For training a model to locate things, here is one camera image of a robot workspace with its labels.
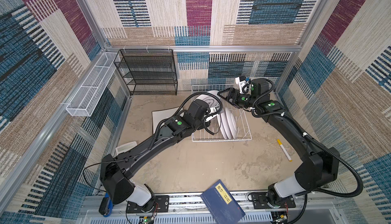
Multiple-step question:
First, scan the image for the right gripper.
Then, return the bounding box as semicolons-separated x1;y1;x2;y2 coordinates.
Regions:
217;88;258;108

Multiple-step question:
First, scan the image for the white round plate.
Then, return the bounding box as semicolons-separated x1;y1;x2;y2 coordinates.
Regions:
217;112;229;140
222;111;233;140
226;109;238;139
195;90;223;115

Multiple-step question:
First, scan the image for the white square plate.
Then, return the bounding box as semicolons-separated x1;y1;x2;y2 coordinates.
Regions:
152;107;178;133

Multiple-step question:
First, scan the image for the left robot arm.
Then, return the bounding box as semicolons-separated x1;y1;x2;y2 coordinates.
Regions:
100;99;223;212

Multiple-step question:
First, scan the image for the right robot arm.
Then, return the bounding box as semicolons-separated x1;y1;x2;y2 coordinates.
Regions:
218;75;339;208

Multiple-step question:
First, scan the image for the black mesh shelf rack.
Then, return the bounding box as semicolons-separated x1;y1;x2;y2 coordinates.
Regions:
114;49;178;95

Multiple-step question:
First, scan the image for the white marker yellow cap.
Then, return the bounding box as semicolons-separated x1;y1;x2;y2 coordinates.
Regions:
277;139;292;162

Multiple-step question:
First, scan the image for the blue book yellow label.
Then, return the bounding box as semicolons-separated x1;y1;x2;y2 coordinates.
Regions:
201;179;245;224

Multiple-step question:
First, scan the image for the pink white calculator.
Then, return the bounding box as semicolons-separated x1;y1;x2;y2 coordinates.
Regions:
115;141;137;156

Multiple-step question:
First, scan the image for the blue stapler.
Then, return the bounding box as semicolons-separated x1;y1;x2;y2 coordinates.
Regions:
98;193;114;217

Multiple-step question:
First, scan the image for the white wire dish rack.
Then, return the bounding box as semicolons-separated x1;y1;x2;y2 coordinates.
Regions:
191;84;253;143

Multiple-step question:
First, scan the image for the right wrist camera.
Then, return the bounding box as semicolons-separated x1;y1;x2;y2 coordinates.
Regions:
235;75;251;94

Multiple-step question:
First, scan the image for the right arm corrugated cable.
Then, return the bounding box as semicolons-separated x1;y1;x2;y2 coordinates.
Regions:
252;78;364;224

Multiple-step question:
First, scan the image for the aluminium front rail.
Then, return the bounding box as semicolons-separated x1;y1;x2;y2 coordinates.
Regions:
76;191;348;224

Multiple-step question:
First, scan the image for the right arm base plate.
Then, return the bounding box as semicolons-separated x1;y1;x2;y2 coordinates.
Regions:
247;191;296;209

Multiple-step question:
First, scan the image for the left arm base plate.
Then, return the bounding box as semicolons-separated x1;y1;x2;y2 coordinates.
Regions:
126;195;170;214

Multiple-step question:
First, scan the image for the white mesh wall basket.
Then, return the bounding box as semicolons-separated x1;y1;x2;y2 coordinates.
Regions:
66;52;117;117

